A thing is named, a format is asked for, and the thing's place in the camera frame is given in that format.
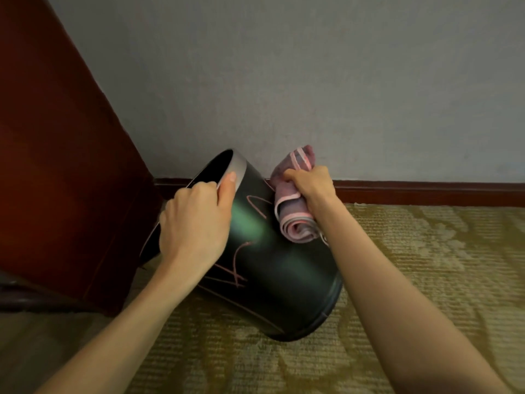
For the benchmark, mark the pink striped cloth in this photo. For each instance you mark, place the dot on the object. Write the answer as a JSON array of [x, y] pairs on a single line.
[[293, 209]]

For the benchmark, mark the person's left forearm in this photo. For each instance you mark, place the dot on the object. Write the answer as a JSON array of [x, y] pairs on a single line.
[[123, 336]]

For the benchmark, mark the person's right forearm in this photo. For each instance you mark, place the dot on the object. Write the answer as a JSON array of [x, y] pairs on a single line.
[[393, 307]]

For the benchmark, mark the black waste bin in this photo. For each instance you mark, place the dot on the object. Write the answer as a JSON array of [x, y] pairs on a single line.
[[266, 258]]

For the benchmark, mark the person's left hand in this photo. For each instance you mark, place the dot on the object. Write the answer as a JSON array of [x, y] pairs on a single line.
[[192, 229]]

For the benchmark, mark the person's left thumb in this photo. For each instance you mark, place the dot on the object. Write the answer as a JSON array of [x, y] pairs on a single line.
[[227, 191]]

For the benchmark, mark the dark red wooden cabinet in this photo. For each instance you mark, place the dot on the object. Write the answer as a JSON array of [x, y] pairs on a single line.
[[61, 159]]

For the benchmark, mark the dark red wooden baseboard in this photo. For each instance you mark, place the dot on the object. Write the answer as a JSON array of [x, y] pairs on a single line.
[[410, 193]]

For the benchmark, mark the person's right fingers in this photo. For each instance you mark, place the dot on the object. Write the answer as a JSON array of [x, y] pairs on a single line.
[[296, 176]]

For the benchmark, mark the person's right hand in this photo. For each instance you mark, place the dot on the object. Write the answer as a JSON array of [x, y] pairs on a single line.
[[312, 185]]

